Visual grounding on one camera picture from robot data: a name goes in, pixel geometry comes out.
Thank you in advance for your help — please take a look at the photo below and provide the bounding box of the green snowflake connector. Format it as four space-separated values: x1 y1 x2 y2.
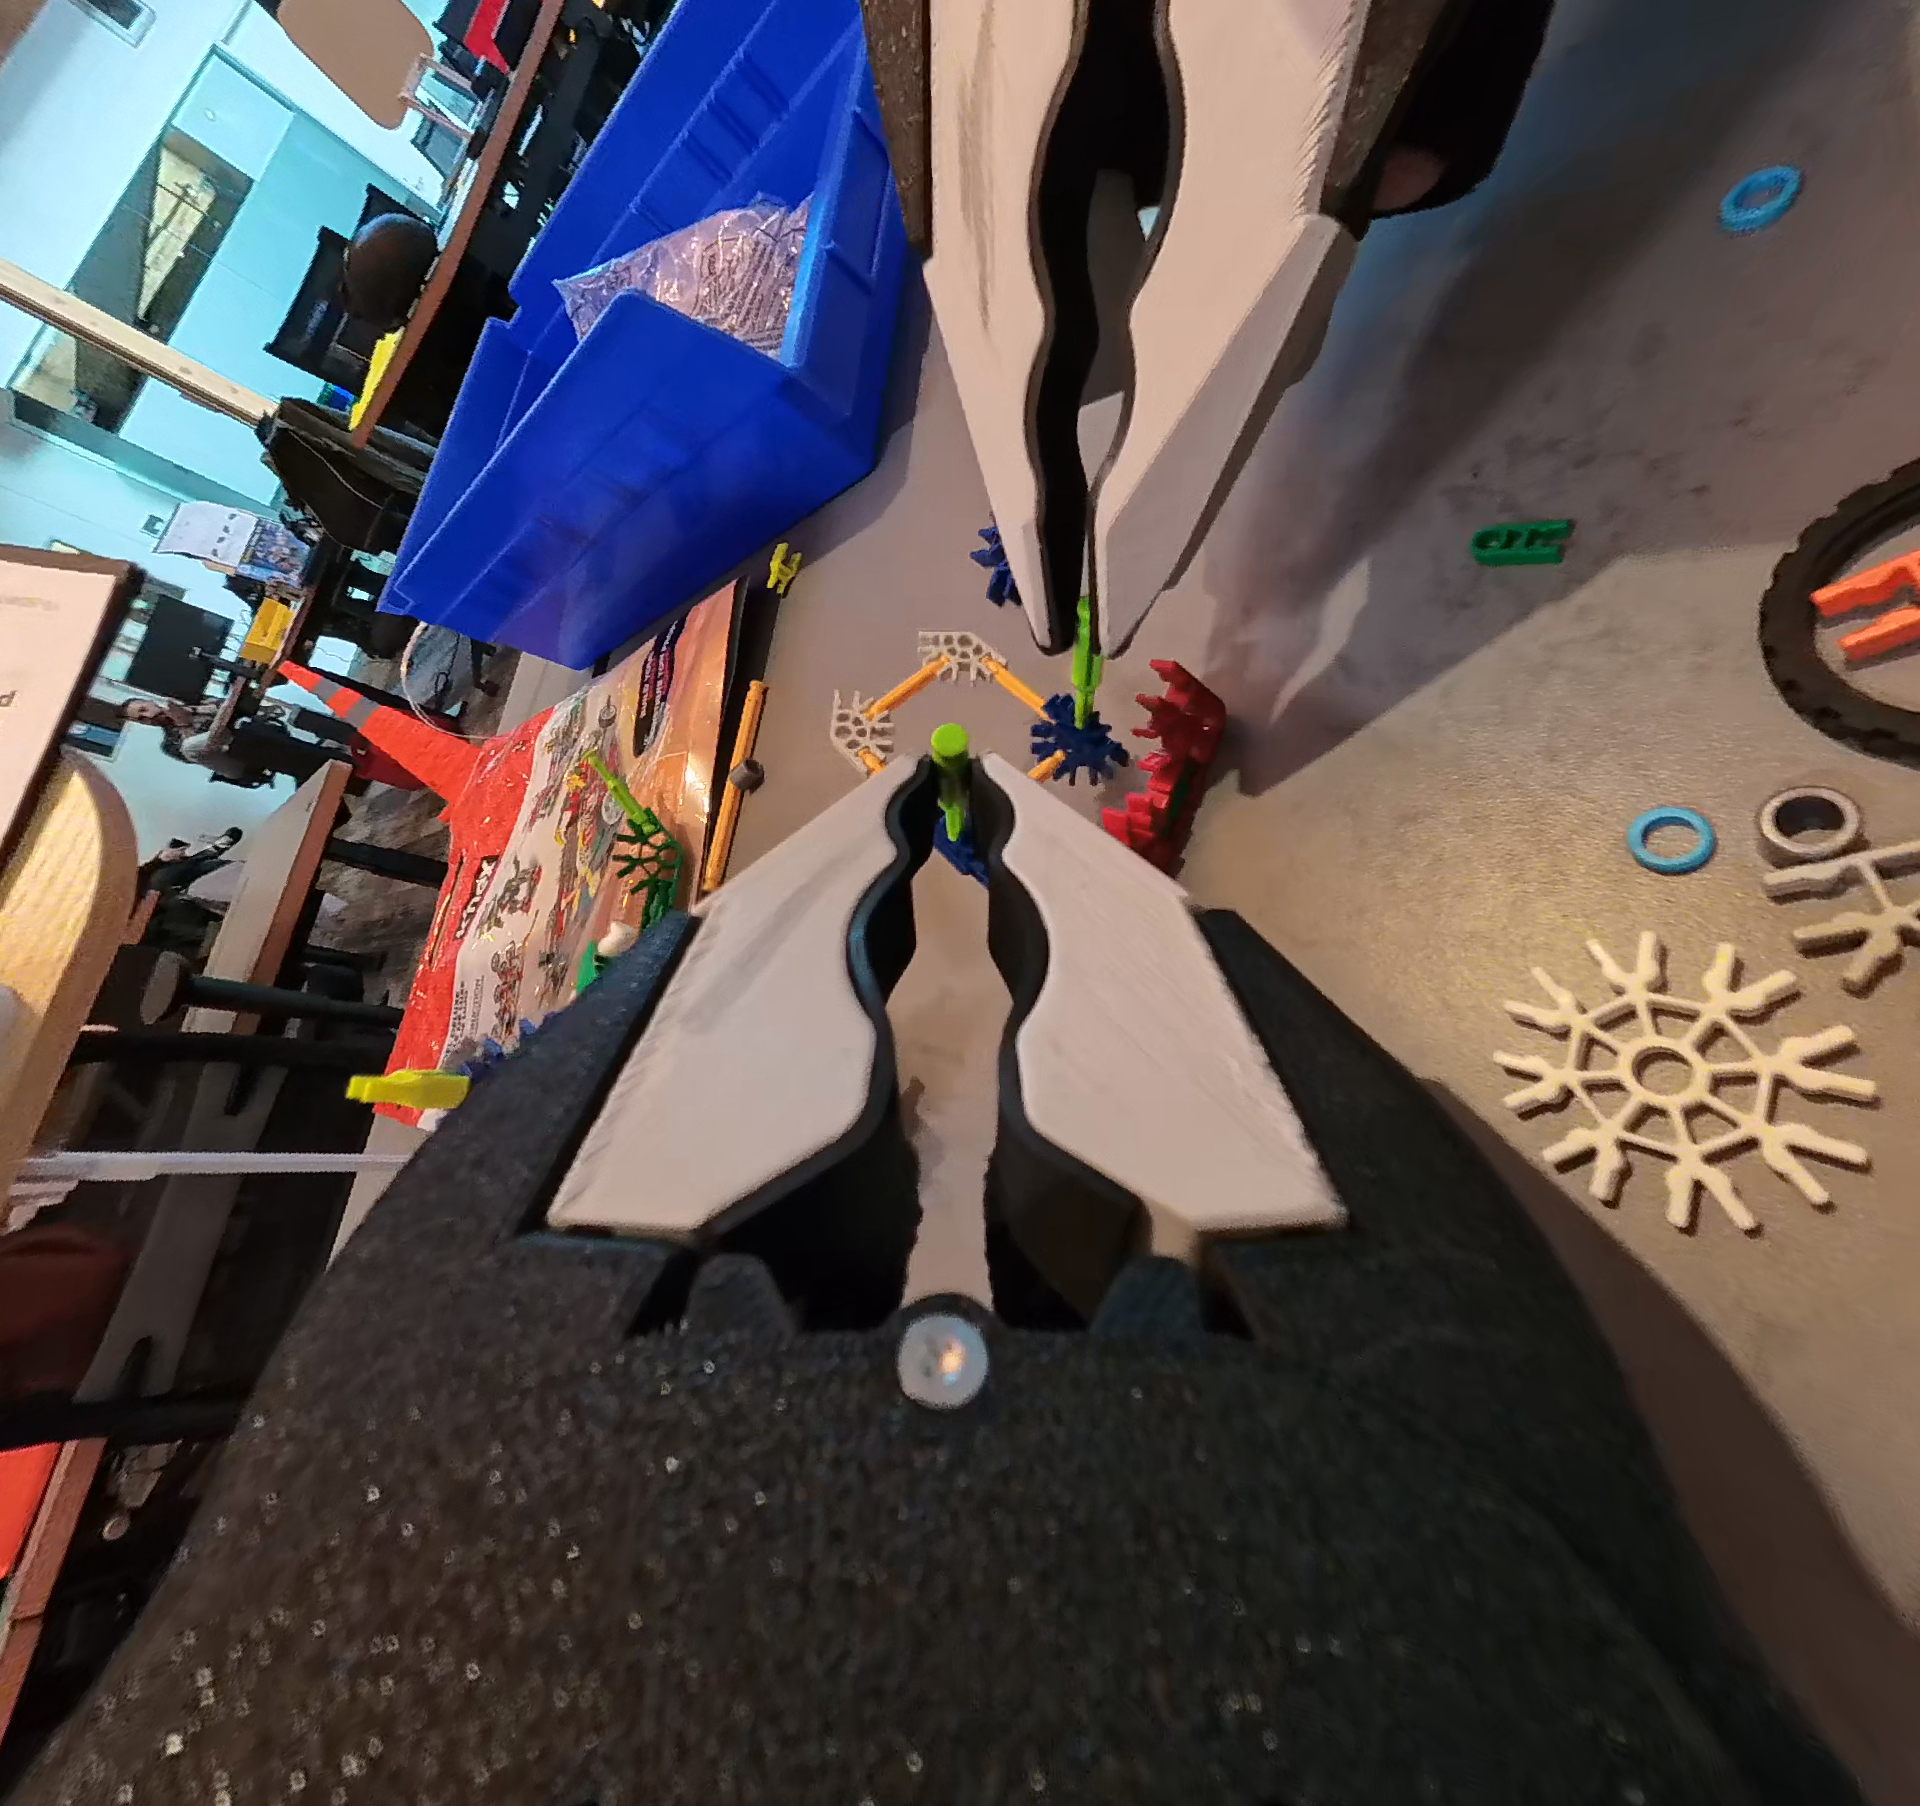
608 801 685 924

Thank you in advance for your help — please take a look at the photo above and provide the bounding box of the wooden-edged table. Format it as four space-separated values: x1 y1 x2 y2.
348 0 596 449

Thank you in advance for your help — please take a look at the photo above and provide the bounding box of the black office chair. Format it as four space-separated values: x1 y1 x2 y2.
267 213 443 369

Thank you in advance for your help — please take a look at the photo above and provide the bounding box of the large white snowflake connector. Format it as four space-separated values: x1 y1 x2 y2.
1492 930 1880 1235

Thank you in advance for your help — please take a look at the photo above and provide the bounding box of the grey ring spacer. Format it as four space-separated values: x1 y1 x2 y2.
1757 786 1866 866

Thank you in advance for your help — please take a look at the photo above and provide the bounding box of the orange connector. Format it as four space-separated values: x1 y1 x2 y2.
1808 553 1920 666

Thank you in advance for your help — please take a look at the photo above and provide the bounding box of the round wooden stool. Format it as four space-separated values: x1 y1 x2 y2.
0 750 158 1209

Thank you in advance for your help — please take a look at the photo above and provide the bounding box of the blue plastic bin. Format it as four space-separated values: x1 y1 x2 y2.
380 291 919 671
510 0 904 369

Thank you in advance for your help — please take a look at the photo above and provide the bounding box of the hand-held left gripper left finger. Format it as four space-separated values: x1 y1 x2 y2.
545 753 924 1252

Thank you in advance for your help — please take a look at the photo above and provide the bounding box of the orange-red cone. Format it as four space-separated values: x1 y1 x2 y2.
277 658 497 795

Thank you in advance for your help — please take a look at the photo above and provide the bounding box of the long yellow rod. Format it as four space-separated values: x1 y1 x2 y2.
702 681 768 890

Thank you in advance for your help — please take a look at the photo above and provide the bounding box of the grey fan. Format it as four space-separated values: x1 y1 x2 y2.
397 620 497 728

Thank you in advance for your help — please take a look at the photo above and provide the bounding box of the printed poster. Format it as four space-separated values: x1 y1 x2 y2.
156 498 310 579

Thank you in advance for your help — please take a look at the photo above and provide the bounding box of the person's right hand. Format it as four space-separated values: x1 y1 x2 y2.
1357 0 1559 221

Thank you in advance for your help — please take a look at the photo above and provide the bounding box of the black rubber tyre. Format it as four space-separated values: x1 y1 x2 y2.
1759 464 1920 766

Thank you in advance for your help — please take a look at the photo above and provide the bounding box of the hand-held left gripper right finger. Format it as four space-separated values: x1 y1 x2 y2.
968 753 1349 1261

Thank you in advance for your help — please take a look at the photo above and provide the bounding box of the grey fan-shaped connector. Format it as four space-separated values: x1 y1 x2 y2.
1762 838 1920 995

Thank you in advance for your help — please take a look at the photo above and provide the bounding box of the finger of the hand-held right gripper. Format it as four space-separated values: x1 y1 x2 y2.
926 0 1095 654
1091 0 1407 661

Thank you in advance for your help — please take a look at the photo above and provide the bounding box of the clear bag of parts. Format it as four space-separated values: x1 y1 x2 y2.
556 194 811 356

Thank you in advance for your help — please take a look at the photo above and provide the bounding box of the red printed toy box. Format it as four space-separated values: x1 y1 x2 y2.
375 579 747 1130

